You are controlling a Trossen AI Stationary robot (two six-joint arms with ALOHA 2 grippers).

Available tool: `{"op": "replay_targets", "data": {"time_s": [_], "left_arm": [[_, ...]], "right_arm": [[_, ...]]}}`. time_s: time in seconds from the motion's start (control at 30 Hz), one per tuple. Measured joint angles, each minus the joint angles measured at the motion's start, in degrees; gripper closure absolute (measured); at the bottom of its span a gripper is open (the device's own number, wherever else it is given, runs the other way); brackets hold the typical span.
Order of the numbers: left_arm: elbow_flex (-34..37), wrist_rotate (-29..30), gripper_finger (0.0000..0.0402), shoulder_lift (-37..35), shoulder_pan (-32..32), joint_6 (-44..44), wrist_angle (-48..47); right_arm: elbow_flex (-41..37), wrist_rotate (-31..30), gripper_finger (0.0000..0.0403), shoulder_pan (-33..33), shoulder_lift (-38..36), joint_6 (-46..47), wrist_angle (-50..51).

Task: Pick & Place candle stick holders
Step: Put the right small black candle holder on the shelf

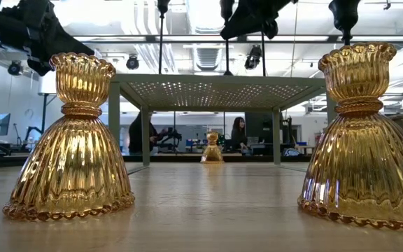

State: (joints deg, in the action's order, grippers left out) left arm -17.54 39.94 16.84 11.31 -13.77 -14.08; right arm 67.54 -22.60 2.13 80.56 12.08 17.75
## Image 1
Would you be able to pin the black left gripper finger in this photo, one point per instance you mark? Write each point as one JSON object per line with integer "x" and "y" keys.
{"x": 68, "y": 40}
{"x": 40, "y": 68}

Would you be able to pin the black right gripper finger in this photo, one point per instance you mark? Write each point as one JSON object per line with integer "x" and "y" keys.
{"x": 254, "y": 28}
{"x": 271, "y": 7}

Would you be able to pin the black metal candlestick holder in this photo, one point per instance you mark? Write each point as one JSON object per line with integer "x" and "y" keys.
{"x": 163, "y": 5}
{"x": 227, "y": 8}
{"x": 345, "y": 14}
{"x": 263, "y": 56}

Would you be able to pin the amber glass candle holder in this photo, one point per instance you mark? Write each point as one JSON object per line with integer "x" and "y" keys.
{"x": 362, "y": 157}
{"x": 75, "y": 157}
{"x": 212, "y": 152}

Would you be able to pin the small black robot arm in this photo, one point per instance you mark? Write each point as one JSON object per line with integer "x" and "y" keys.
{"x": 171, "y": 136}

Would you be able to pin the black ceiling spotlight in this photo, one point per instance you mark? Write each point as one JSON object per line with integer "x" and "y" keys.
{"x": 254, "y": 57}
{"x": 132, "y": 62}
{"x": 14, "y": 68}

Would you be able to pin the pale green perforated metal shelf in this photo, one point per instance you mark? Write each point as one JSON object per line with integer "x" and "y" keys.
{"x": 215, "y": 92}

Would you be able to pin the person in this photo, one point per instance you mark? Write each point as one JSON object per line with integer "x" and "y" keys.
{"x": 135, "y": 134}
{"x": 238, "y": 136}

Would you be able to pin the blue storage bin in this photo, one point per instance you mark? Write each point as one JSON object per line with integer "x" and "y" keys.
{"x": 301, "y": 143}

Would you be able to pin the grey bag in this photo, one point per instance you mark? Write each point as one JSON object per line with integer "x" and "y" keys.
{"x": 291, "y": 152}

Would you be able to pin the dark vertical post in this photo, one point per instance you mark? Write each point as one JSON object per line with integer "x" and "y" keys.
{"x": 44, "y": 115}

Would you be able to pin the black overhead frame beam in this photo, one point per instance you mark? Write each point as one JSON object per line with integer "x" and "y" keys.
{"x": 150, "y": 38}

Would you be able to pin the dark wall screen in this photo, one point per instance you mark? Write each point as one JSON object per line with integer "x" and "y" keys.
{"x": 259, "y": 124}

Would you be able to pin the black aluminium table frame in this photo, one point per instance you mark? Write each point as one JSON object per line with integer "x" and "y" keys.
{"x": 173, "y": 158}

